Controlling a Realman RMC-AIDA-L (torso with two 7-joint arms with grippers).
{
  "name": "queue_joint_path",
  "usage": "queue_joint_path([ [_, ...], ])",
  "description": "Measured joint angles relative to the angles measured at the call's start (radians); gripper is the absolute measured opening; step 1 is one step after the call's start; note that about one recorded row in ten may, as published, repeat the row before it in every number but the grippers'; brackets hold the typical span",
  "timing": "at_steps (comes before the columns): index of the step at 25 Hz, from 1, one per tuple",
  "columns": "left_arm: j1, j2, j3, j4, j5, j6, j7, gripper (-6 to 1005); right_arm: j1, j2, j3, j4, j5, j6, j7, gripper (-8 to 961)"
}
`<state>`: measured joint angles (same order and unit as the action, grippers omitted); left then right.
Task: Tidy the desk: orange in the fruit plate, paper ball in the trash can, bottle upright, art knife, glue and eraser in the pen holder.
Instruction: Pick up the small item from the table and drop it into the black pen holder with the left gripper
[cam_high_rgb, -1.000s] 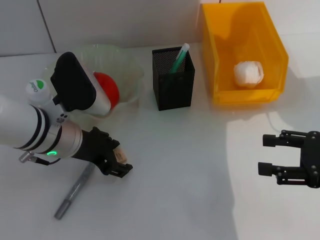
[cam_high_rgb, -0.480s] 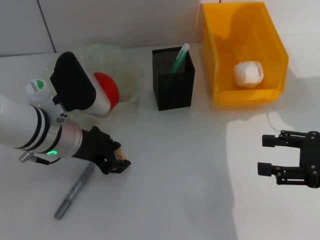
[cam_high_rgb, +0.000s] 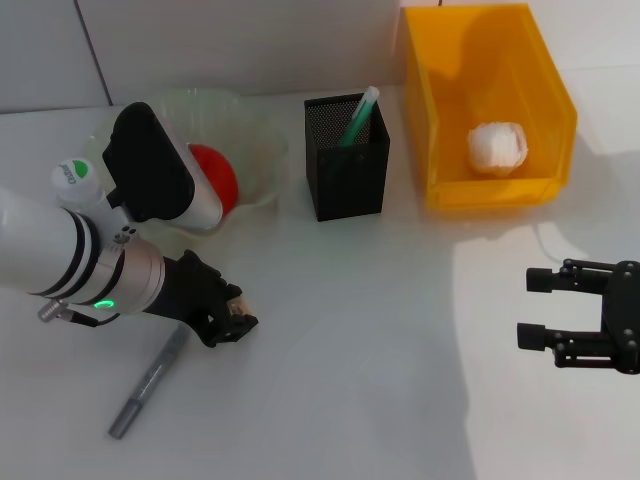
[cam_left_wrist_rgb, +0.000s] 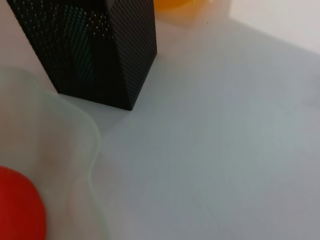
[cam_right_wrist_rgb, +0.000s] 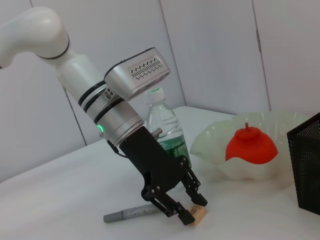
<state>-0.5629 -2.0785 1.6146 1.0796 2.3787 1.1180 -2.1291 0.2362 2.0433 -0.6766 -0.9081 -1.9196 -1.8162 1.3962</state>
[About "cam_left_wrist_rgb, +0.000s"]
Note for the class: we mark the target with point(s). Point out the red-orange fruit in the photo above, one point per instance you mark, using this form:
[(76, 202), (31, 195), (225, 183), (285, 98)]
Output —
[(17, 207)]

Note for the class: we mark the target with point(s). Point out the black mesh pen holder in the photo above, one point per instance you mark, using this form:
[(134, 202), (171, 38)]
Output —
[(130, 50)]

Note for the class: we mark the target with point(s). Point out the green glass fruit plate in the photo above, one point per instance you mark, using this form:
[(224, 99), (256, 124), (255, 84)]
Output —
[(50, 140)]

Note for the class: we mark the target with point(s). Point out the yellow plastic bin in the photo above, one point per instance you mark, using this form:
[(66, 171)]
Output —
[(172, 6)]

